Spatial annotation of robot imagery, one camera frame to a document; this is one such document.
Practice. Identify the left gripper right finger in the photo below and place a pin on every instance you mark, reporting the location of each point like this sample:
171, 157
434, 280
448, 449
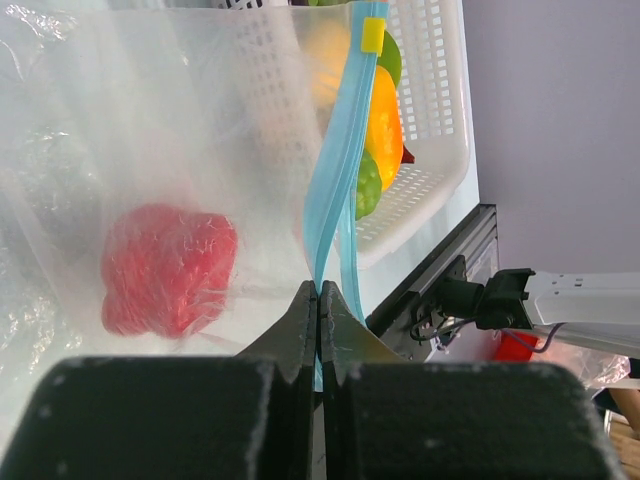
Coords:
386, 418

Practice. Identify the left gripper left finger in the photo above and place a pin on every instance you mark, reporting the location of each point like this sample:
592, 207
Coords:
248, 416

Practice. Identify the red bell pepper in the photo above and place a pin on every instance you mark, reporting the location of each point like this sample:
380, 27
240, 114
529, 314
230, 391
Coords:
166, 271

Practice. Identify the clear zip top bag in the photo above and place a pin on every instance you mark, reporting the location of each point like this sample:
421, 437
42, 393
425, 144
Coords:
107, 107

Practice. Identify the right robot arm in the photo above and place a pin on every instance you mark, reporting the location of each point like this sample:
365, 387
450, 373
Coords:
597, 311

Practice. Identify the green lime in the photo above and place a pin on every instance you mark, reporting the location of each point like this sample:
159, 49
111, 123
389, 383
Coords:
369, 186

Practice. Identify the dark red plum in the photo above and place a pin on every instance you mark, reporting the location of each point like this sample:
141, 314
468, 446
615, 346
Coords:
407, 157

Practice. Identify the orange papaya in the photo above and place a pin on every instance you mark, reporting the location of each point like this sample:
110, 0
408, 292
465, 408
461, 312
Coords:
384, 138

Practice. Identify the white plastic basket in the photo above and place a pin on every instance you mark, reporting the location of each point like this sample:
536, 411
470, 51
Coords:
433, 100

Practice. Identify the green leaf vegetable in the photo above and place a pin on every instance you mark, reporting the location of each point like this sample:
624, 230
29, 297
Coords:
390, 58

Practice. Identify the yellow lemon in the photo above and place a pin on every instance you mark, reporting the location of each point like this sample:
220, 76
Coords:
327, 45

